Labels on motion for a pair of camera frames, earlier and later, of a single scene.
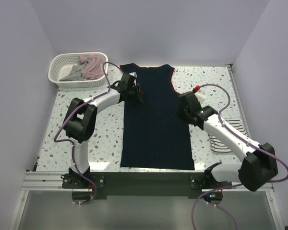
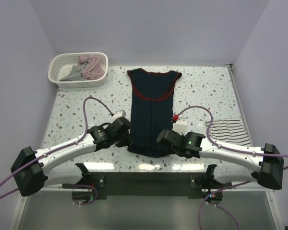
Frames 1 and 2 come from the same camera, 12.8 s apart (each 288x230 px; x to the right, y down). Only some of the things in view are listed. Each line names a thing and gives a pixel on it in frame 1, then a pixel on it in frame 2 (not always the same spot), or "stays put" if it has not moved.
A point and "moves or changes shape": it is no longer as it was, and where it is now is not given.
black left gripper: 138,97 to 127,141
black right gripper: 178,113 to 170,149
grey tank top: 76,74 stays put
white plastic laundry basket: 78,70 stays put
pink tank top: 93,69 stays put
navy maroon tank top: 153,136 moves or changes shape
